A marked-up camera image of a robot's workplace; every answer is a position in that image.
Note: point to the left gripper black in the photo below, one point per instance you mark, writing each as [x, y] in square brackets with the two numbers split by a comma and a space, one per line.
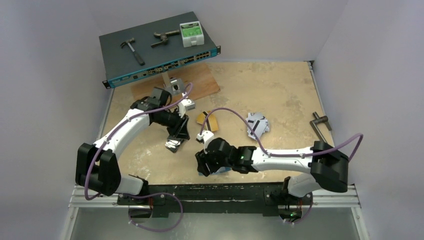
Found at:
[179, 130]

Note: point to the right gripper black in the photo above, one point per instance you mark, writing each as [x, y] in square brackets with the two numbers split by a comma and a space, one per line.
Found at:
[205, 160]

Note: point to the black credit card stack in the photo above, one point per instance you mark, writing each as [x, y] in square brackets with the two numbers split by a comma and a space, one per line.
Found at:
[173, 144]

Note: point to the blue card holder wallet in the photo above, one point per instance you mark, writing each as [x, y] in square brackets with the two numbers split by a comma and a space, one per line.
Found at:
[221, 170]

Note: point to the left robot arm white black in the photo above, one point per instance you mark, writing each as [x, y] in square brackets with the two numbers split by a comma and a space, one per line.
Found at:
[97, 168]

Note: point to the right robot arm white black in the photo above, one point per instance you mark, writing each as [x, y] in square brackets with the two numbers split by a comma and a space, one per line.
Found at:
[321, 166]

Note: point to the wooden board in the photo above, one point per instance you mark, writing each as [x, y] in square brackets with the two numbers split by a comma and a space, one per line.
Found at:
[204, 83]

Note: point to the white green electrical module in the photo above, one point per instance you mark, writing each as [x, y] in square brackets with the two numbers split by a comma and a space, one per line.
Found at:
[192, 34]

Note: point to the small hammer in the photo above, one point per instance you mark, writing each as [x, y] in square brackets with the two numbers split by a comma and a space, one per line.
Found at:
[135, 54]

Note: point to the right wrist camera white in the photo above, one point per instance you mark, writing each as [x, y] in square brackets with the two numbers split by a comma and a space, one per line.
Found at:
[205, 137]

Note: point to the metal stand bracket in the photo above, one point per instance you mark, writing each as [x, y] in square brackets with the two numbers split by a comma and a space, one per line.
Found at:
[174, 86]

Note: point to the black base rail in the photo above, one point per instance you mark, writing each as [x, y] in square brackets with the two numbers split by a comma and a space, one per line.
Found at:
[269, 199]

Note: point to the network switch grey teal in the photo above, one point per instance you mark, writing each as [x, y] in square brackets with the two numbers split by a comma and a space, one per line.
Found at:
[121, 68]

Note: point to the bronze door handle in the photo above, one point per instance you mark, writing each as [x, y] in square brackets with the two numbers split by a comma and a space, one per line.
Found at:
[164, 37]

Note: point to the aluminium frame rail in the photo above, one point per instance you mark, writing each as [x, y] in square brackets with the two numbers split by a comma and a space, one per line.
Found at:
[321, 199]

